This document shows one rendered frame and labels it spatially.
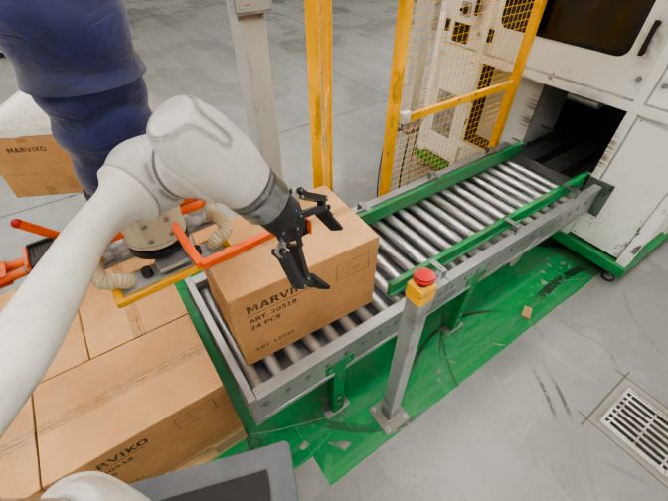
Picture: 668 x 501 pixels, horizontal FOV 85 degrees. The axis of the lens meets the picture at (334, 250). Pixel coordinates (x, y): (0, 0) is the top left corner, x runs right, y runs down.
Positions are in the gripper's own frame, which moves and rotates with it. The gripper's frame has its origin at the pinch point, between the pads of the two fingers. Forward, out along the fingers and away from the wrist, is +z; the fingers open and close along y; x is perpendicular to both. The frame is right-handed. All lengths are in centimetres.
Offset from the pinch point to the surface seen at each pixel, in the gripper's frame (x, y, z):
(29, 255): -70, 10, -24
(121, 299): -57, 15, -6
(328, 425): -56, 38, 115
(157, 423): -80, 47, 37
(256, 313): -47, 5, 35
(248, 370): -62, 23, 54
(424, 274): 7.0, -13.0, 42.9
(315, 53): -39, -97, 16
